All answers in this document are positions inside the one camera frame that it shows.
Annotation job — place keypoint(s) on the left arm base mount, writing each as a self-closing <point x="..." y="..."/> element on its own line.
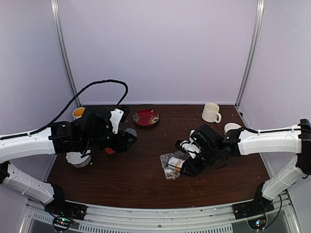
<point x="59" y="206"/>

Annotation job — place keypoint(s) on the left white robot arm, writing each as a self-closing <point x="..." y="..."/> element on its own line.
<point x="24" y="145"/>

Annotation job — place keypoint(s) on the clear plastic pill organizer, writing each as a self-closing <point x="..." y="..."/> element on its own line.
<point x="169" y="173"/>

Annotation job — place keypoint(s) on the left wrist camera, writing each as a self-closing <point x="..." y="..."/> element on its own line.
<point x="118" y="115"/>

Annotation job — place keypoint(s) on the left aluminium frame post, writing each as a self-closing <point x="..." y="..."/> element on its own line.
<point x="62" y="46"/>

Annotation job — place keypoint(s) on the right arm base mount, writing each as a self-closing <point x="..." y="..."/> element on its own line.
<point x="258" y="206"/>

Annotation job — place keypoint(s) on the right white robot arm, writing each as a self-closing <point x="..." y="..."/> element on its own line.
<point x="295" y="139"/>

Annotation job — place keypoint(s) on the white scalloped bowl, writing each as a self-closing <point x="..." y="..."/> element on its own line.
<point x="74" y="159"/>

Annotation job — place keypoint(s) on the red floral plate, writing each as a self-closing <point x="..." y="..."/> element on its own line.
<point x="145" y="117"/>

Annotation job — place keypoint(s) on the front aluminium rail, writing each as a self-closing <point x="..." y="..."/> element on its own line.
<point x="211" y="219"/>

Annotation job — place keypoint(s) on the orange pill bottle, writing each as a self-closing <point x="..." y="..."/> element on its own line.
<point x="109" y="151"/>

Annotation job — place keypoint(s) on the yellow interior floral mug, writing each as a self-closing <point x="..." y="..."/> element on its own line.
<point x="78" y="112"/>

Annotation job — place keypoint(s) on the white small bowl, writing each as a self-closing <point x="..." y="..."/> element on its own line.
<point x="231" y="126"/>

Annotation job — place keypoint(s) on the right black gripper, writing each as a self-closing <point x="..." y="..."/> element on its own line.
<point x="191" y="167"/>

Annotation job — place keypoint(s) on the aluminium frame post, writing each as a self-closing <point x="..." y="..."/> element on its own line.
<point x="252" y="50"/>
<point x="62" y="46"/>

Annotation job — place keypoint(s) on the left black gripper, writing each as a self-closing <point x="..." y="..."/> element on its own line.
<point x="119" y="144"/>

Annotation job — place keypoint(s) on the grey lid pill bottle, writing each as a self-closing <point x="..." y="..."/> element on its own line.
<point x="175" y="164"/>

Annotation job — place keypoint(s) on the cream textured mug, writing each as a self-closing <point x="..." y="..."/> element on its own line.
<point x="211" y="113"/>

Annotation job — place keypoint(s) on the right aluminium frame post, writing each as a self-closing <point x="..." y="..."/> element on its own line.
<point x="252" y="50"/>

